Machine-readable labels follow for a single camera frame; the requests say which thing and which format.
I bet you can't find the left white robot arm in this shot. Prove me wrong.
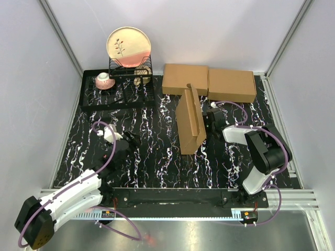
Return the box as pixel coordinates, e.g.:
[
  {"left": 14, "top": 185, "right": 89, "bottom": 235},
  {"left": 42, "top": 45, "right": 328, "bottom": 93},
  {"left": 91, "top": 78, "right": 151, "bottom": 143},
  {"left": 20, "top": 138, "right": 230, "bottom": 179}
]
[{"left": 14, "top": 131, "right": 141, "bottom": 250}]

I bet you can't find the pink patterned bowl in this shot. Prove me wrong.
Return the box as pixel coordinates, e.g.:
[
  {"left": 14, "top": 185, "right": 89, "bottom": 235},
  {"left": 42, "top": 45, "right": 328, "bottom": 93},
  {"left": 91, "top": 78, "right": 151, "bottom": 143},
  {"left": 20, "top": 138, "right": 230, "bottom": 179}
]
[{"left": 95, "top": 72, "right": 115, "bottom": 90}]

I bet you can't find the cardboard box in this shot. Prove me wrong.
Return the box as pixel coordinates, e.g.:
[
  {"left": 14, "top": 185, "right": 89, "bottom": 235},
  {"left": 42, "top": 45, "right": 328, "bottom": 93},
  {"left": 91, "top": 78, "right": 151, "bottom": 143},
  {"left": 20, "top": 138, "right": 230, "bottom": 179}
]
[
  {"left": 162, "top": 64, "right": 209, "bottom": 96},
  {"left": 175, "top": 84, "right": 206, "bottom": 155},
  {"left": 207, "top": 69, "right": 257, "bottom": 103}
]

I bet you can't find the black wire plate rack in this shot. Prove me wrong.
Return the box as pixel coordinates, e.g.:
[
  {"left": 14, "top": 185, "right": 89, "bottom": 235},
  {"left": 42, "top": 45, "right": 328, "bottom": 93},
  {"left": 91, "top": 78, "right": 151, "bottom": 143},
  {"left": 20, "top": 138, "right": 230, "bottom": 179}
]
[{"left": 108, "top": 56, "right": 153, "bottom": 82}]

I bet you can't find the cream ceramic mug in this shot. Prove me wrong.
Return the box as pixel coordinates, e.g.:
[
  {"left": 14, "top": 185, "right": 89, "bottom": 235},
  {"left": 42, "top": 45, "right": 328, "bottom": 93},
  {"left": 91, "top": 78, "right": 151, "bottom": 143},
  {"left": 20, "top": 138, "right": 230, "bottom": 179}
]
[{"left": 133, "top": 65, "right": 152, "bottom": 86}]

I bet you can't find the black wire tray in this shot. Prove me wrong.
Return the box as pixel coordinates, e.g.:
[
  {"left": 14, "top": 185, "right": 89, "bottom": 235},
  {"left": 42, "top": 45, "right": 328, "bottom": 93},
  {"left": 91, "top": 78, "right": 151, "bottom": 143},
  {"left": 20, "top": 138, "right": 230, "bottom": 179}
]
[{"left": 79, "top": 69, "right": 155, "bottom": 112}]

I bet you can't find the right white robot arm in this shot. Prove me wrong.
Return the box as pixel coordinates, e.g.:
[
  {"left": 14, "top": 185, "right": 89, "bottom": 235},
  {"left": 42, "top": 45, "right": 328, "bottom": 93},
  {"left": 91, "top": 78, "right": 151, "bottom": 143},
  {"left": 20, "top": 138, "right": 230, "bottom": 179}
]
[{"left": 203, "top": 108, "right": 292, "bottom": 208}]

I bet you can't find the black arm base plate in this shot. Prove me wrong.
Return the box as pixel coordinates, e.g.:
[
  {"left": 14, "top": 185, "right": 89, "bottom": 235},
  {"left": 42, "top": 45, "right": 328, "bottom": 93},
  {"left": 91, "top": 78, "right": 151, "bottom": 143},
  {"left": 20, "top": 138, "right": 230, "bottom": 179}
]
[{"left": 102, "top": 188, "right": 269, "bottom": 209}]

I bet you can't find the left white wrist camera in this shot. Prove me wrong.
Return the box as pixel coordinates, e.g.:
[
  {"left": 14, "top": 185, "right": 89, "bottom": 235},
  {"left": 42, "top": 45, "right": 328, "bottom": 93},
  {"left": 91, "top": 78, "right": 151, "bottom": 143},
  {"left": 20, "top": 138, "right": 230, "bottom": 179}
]
[{"left": 97, "top": 124, "right": 123, "bottom": 144}]

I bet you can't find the cream pink floral plate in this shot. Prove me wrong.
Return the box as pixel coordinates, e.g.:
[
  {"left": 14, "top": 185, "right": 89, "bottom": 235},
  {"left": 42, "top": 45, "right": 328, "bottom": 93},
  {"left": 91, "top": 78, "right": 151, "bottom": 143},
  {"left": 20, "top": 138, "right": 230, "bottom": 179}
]
[{"left": 106, "top": 27, "right": 151, "bottom": 67}]

